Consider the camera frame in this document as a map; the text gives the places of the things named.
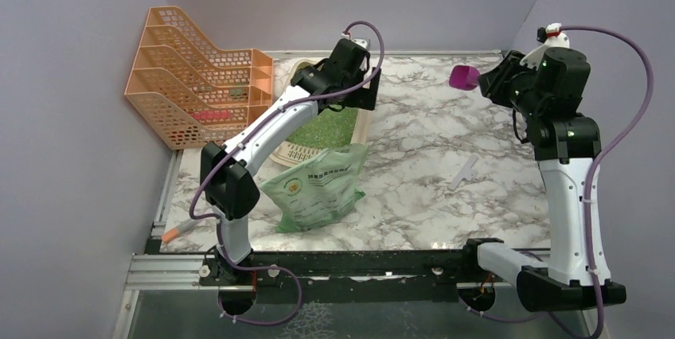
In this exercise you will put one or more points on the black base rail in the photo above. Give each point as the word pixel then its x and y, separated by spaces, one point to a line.
pixel 345 276

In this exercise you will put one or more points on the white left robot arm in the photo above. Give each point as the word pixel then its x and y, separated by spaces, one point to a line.
pixel 227 170

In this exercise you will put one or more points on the orange marker pen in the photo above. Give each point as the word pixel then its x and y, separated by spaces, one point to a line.
pixel 177 231

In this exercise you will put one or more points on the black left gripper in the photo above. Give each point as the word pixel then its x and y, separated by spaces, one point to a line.
pixel 364 99

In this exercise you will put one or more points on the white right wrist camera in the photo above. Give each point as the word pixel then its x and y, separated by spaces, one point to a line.
pixel 550 36

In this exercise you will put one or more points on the beige plastic litter box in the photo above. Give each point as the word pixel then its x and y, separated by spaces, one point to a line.
pixel 289 154

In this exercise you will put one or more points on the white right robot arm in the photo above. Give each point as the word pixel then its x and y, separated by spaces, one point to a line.
pixel 566 145

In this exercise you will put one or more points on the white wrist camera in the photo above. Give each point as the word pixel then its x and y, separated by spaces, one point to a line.
pixel 550 36
pixel 360 55

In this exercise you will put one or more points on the purple plastic litter scoop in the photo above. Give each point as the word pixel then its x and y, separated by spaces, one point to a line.
pixel 464 77

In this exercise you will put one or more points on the orange mesh file rack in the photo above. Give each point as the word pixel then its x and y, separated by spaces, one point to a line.
pixel 189 91

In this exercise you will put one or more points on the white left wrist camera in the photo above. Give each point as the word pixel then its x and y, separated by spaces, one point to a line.
pixel 360 55

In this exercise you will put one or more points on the white bag sealing clip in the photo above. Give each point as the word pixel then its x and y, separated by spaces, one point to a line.
pixel 466 173

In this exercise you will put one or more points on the green litter pellets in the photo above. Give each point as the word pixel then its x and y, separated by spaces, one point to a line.
pixel 330 129

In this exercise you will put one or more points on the green litter bag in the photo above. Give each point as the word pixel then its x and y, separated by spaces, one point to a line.
pixel 320 190

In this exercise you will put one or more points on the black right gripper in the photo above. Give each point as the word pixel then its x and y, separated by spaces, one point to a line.
pixel 493 83

